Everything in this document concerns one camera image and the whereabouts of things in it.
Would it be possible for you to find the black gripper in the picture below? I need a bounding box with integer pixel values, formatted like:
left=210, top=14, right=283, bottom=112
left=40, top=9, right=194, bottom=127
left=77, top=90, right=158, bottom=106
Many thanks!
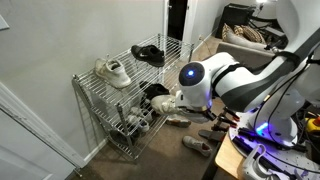
left=175, top=101, right=217, bottom=124

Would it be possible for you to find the white shoe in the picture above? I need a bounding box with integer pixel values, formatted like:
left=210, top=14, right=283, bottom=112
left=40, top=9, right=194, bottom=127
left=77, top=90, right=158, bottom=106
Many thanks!
left=151, top=95, right=181, bottom=115

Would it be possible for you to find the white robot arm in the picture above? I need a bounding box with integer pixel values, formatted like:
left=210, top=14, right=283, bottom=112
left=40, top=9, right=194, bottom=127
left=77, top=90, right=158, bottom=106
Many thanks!
left=176, top=0, right=320, bottom=146

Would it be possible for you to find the grey shoe on floor near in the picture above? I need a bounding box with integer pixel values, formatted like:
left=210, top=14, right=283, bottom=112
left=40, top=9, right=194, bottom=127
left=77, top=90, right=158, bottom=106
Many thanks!
left=182, top=136, right=212, bottom=157

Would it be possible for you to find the black shoe on middle shelf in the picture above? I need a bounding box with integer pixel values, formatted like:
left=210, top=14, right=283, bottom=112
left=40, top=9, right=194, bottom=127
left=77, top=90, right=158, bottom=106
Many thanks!
left=139, top=81, right=169, bottom=100

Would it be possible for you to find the dark shoe on bottom shelf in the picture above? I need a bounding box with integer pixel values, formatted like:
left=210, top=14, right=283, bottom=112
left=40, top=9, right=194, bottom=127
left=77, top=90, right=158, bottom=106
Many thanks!
left=109, top=130, right=140, bottom=146

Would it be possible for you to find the black orange clamp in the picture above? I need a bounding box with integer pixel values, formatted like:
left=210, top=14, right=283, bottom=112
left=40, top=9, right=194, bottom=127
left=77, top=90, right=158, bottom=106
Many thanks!
left=211, top=107, right=240, bottom=132

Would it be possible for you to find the wooden table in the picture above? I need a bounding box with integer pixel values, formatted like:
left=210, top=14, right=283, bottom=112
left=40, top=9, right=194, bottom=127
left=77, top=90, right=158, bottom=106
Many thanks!
left=215, top=134, right=245, bottom=180

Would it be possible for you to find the white sneaker on bottom shelf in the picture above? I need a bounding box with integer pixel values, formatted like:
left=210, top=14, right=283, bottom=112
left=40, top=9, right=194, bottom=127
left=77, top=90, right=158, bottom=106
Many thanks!
left=128, top=107, right=152, bottom=132

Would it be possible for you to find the white sneaker on shelf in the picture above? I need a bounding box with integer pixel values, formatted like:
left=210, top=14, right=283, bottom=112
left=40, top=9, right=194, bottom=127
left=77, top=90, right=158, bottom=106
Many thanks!
left=128, top=107, right=152, bottom=132
left=95, top=58, right=131, bottom=89

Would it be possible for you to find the white VR controller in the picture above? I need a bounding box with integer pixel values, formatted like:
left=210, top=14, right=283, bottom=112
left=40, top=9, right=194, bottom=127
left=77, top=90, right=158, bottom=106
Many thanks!
left=242, top=144, right=280, bottom=180

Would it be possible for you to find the black sneaker on top shelf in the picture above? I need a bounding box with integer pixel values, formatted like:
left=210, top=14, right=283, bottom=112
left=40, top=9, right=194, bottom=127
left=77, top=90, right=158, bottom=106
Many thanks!
left=131, top=45, right=165, bottom=67

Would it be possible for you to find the grey sofa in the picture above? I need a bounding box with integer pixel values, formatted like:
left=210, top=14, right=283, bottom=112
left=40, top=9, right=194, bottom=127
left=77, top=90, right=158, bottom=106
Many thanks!
left=216, top=32, right=274, bottom=67

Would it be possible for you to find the patterned cushion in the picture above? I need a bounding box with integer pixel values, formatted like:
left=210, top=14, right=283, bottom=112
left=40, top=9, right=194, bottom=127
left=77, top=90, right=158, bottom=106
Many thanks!
left=222, top=24, right=266, bottom=44

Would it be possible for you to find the white sneaker on top shelf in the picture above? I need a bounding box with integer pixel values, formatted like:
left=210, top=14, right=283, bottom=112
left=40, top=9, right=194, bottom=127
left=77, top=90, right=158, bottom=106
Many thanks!
left=95, top=58, right=131, bottom=89

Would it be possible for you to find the yellow emergency stop box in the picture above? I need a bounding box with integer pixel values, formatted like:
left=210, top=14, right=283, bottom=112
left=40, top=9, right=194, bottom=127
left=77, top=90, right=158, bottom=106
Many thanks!
left=306, top=116, right=320, bottom=136

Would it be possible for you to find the white door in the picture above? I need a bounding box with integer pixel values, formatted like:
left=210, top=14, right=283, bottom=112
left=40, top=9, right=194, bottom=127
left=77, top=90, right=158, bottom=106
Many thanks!
left=0, top=83, right=86, bottom=180

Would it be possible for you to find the chrome wire shoe rack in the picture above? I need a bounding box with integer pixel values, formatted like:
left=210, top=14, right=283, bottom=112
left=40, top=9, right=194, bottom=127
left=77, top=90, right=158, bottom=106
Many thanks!
left=72, top=34, right=194, bottom=159

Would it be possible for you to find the round metal robot base plate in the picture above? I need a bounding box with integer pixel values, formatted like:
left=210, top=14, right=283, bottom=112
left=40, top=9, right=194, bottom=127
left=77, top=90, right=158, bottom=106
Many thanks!
left=229, top=113, right=320, bottom=180

